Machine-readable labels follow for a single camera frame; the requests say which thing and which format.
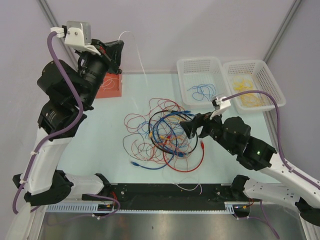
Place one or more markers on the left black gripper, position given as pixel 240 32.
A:
pixel 111 54

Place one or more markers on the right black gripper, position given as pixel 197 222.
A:
pixel 190 126

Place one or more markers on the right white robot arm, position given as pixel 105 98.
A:
pixel 297 190

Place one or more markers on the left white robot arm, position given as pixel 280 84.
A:
pixel 71 93

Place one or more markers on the orange plastic box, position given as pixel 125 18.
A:
pixel 111 86

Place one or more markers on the left white plastic basket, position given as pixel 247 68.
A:
pixel 201 79

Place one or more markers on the white plastic basket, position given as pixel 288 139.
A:
pixel 252 75
pixel 201 79

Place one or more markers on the right white plastic basket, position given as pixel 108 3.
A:
pixel 252 75

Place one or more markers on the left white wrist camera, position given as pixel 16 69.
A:
pixel 77 35

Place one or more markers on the left aluminium corner post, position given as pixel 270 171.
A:
pixel 52 21

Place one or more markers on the aluminium corner post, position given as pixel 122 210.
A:
pixel 282 30
pixel 52 21

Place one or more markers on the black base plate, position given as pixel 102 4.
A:
pixel 169 197

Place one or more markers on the right aluminium corner post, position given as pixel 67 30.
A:
pixel 282 30

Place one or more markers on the white slotted cable duct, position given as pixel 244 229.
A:
pixel 85 208

